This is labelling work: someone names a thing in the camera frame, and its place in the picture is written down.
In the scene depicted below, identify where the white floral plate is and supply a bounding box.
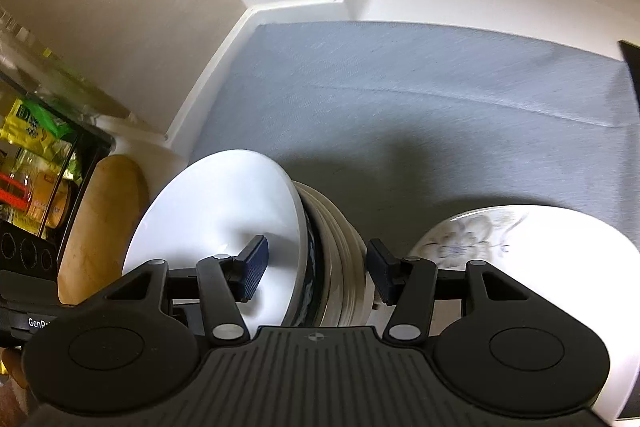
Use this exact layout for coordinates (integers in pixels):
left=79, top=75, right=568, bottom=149
left=407, top=205, right=640, bottom=423

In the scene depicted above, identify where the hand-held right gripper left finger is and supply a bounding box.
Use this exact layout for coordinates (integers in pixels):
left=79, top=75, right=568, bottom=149
left=102, top=234, right=270, bottom=342

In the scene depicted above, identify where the clear plastic cover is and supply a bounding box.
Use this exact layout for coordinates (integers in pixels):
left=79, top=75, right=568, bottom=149
left=0, top=4, right=133, bottom=128

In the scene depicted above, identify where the wooden cutting board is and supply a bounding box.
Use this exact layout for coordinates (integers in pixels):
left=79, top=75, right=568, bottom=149
left=57, top=154, right=151, bottom=308

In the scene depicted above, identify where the person's left hand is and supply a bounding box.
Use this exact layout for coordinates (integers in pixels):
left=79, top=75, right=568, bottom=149
left=0, top=347, right=31, bottom=390

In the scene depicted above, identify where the white bowl with blue pattern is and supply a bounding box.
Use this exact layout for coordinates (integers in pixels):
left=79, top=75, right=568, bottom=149
left=122, top=149, right=321, bottom=328

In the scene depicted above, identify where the grey woven mat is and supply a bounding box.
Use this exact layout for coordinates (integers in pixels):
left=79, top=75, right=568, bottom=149
left=187, top=21, right=640, bottom=268

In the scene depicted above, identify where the yellow packet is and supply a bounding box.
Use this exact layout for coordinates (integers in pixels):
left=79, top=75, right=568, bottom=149
left=0, top=99, right=83, bottom=238

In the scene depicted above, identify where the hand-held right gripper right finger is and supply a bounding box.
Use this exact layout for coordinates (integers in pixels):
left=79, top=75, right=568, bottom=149
left=366, top=238, right=541, bottom=342

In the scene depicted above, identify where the black storage rack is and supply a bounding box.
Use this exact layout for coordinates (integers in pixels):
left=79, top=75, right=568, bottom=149
left=0, top=72, right=113, bottom=258

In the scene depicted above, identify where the stack of white plates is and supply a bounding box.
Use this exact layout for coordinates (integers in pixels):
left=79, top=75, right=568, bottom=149
left=292, top=181, right=375, bottom=328

